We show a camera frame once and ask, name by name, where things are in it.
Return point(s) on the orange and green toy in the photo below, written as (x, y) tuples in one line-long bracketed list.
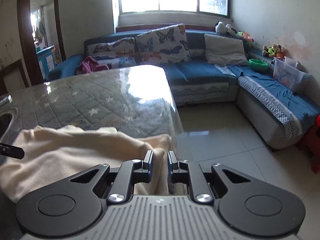
[(245, 36)]

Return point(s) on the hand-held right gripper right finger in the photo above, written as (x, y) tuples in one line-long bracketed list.
[(171, 166)]

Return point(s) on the pink cloth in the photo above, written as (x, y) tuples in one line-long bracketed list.
[(87, 66)]

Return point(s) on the large butterfly print cushion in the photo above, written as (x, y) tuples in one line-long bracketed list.
[(162, 42)]

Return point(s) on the green plastic bowl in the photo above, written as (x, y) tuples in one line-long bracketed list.
[(258, 65)]

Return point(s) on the blue sofa cover cloth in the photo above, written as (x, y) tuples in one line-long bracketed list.
[(275, 90)]

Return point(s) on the blue cabinet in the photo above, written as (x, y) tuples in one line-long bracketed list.
[(46, 60)]

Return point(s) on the grey cushion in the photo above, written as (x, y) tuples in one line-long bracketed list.
[(223, 47)]

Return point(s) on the cream garment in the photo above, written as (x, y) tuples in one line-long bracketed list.
[(75, 155)]

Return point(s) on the blue corner sofa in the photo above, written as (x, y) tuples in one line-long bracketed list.
[(197, 72)]

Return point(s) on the long butterfly print cushion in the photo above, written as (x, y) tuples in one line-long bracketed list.
[(110, 48)]

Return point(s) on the panda plush toy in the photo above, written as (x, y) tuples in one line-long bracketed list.
[(221, 27)]

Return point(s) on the green plush toy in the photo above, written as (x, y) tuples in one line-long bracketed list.
[(272, 52)]

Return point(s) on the dark wooden chair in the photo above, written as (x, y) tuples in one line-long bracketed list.
[(13, 75)]

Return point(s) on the red plastic stool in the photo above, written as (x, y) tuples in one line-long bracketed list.
[(311, 142)]

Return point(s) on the hanging clothes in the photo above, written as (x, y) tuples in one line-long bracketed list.
[(38, 33)]

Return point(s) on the clear plastic storage box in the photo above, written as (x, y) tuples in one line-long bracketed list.
[(287, 76)]

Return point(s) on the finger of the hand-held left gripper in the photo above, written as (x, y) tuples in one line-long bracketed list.
[(12, 151)]

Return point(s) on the brown teddy bear plush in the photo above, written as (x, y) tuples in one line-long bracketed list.
[(278, 48)]

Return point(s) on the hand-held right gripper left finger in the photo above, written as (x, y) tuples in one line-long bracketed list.
[(150, 165)]

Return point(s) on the brown door frame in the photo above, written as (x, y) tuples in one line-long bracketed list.
[(23, 30)]

